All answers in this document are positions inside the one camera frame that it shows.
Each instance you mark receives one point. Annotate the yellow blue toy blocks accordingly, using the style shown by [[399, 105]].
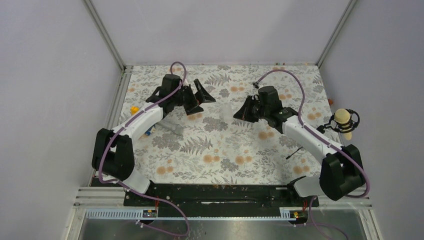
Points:
[[142, 119]]

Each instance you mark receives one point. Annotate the floral patterned table mat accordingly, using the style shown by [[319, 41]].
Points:
[[212, 151]]

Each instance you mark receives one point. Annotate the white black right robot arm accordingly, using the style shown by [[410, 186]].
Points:
[[341, 171]]

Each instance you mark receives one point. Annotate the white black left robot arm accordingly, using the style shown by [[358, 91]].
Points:
[[113, 153]]

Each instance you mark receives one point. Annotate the slotted metal cable duct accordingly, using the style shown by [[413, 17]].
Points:
[[279, 214]]

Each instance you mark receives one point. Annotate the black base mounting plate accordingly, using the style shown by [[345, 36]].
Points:
[[218, 199]]

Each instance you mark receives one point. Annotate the beige foam microphone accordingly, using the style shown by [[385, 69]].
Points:
[[344, 121]]

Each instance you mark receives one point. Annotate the grey cylindrical tool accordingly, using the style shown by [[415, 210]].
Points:
[[173, 127]]

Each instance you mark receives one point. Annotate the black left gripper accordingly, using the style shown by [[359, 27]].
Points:
[[202, 97]]

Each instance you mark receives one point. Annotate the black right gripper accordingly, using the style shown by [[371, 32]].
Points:
[[244, 113]]

